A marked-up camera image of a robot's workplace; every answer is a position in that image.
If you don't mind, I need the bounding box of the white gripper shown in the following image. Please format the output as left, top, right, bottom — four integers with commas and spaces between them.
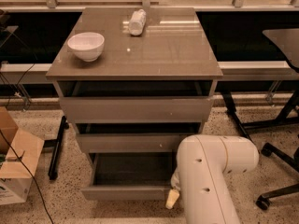
165, 170, 180, 209

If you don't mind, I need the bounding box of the grey bottom drawer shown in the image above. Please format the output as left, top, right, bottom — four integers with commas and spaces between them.
81, 152, 177, 201

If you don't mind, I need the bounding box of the grey drawer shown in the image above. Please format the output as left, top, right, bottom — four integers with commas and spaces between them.
76, 122, 203, 153
58, 80, 215, 124
81, 152, 177, 201

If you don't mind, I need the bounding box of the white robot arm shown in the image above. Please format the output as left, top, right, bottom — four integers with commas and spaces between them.
165, 134, 259, 224

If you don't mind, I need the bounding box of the grey middle drawer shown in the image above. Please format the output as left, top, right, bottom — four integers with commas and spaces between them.
76, 122, 203, 153

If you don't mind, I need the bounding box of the grey drawer cabinet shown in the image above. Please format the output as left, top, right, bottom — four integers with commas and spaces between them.
46, 7, 224, 202

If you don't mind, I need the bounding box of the grey top drawer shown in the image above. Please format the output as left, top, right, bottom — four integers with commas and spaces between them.
58, 80, 215, 124

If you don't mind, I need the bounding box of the open cardboard box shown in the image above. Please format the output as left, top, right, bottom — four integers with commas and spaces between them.
0, 107, 44, 205

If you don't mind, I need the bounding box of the black right stand foot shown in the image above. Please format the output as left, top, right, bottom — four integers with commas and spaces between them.
221, 91, 250, 139

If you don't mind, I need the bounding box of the black stand foot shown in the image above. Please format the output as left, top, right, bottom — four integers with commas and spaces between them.
48, 116, 69, 180
221, 91, 250, 139

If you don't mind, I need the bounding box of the black left stand foot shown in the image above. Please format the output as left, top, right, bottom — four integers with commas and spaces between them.
48, 116, 69, 180

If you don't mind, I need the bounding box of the white ceramic bowl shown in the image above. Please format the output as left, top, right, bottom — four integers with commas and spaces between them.
67, 32, 105, 62

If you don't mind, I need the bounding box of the white plastic bottle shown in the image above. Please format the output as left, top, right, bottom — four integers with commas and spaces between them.
128, 9, 147, 35

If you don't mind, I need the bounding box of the black floor cable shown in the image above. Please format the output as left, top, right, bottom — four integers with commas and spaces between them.
0, 129, 55, 224

